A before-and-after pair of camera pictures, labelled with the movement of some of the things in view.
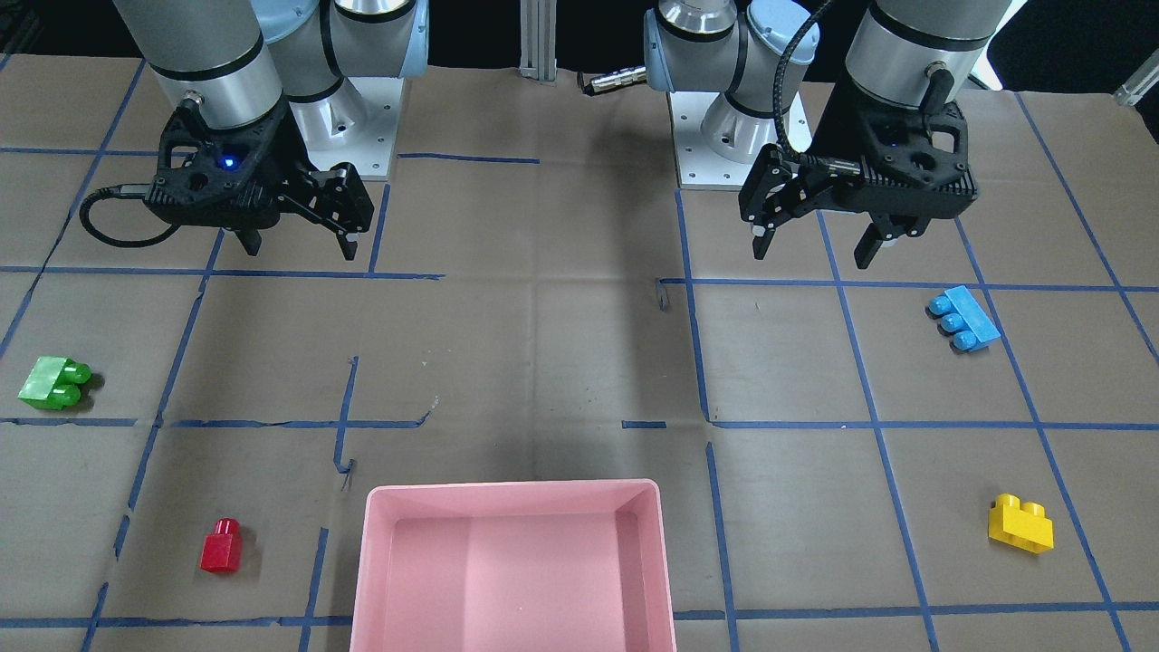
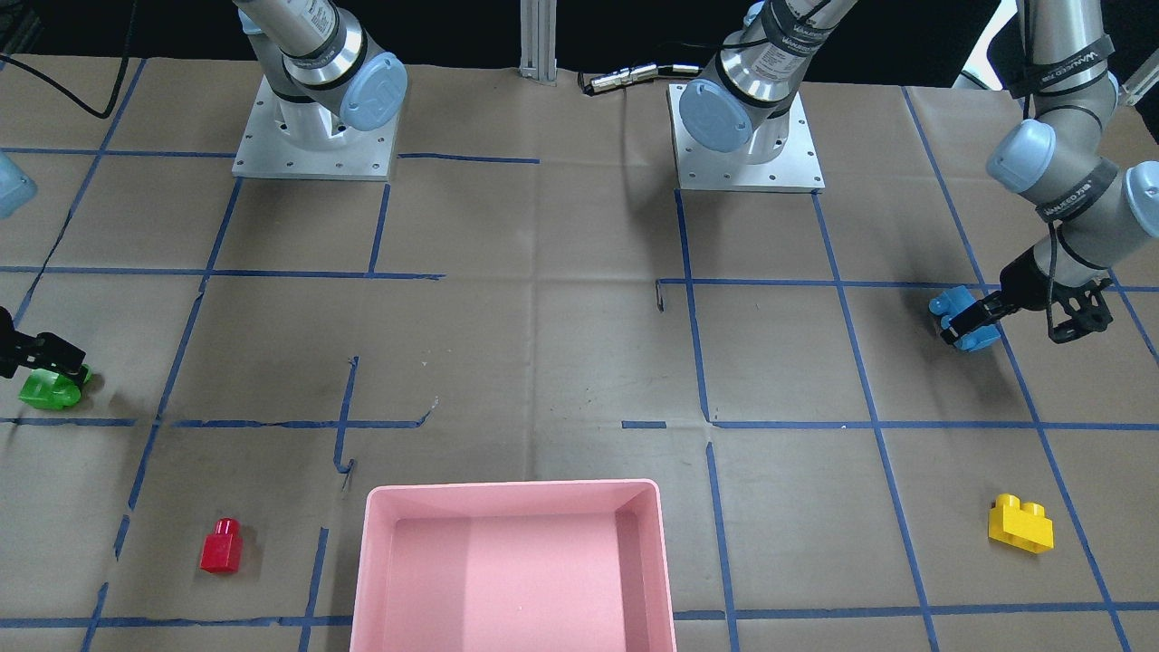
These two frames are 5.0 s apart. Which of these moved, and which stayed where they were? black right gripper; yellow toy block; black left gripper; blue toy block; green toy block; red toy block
Moved: black left gripper; black right gripper
Stayed: yellow toy block; blue toy block; green toy block; red toy block
